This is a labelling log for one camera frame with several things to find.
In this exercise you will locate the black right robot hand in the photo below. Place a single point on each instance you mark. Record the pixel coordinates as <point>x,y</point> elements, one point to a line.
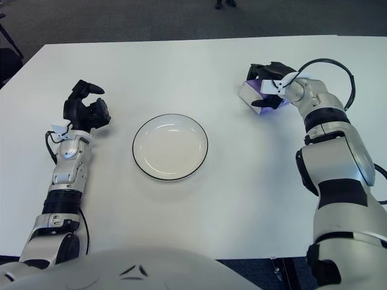
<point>276,71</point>

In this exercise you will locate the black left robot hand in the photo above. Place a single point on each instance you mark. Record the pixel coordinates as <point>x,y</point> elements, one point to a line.
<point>74,111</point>

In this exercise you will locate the purple tissue paper pack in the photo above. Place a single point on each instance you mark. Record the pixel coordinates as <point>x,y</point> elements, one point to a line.
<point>249,93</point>

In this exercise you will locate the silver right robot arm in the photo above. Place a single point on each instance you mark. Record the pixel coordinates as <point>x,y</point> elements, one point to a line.
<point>332,157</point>

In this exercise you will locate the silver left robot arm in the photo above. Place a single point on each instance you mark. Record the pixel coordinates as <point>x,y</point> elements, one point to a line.
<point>68,157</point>

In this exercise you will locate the white plate black rim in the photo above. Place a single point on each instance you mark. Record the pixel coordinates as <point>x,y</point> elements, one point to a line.
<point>169,148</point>

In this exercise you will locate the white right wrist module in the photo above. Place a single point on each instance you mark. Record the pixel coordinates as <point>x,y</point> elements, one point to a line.
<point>269,87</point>

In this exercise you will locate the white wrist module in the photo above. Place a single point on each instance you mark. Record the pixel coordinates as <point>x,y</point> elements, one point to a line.
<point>269,87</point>
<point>59,127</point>

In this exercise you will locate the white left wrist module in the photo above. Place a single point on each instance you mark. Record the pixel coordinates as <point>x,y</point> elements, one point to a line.
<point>59,127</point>

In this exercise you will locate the dark shoe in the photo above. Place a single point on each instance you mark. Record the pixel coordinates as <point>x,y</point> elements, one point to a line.
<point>231,3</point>
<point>219,3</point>

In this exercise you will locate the black office chair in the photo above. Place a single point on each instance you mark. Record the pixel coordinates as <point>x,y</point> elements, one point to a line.
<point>7,63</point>

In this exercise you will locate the grey robot torso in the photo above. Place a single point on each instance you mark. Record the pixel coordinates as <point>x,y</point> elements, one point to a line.
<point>121,272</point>

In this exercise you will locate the black table leg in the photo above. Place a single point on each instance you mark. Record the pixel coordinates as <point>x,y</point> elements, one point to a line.
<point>282,273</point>

